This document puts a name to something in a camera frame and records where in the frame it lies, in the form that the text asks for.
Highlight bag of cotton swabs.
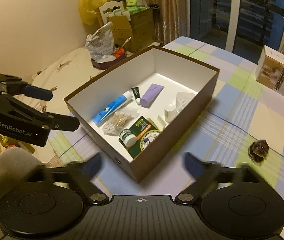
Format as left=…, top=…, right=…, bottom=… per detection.
left=102, top=108, right=139, bottom=136

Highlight green blister card package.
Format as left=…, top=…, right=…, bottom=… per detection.
left=118, top=116, right=161, bottom=159

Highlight white pill bottle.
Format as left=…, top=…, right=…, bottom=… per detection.
left=164, top=104, right=176, bottom=123

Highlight blue toothpaste tube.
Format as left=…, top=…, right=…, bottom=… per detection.
left=92, top=91, right=133, bottom=125

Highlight clear box of floss picks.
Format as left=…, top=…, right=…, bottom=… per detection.
left=175, top=92, right=195, bottom=116

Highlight purple cleanser tube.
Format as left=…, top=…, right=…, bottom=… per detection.
left=140, top=83, right=164, bottom=107

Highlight small black cream tube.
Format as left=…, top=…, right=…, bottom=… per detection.
left=131, top=87, right=141, bottom=105

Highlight cream plastic hair claw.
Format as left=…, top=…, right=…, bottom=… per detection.
left=156, top=115, right=167, bottom=131

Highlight checked tablecloth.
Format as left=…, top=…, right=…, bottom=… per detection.
left=47, top=36, right=284, bottom=240

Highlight dark red octagonal tray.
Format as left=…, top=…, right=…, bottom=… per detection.
left=91, top=48, right=126, bottom=70

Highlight crumpled silver plastic bag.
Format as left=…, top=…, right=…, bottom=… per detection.
left=85, top=22, right=115, bottom=61

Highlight yellow plastic bag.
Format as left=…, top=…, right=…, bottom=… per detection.
left=78, top=0, right=112, bottom=35

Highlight brown cardboard storage box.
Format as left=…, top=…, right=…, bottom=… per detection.
left=65, top=47, right=219, bottom=182

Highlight stacked cardboard boxes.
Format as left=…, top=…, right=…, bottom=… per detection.
left=98, top=1, right=155, bottom=53

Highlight white product carton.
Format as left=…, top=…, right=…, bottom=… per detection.
left=255, top=45, right=284, bottom=96

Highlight beige curtain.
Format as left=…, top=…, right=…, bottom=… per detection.
left=147, top=0, right=187, bottom=44

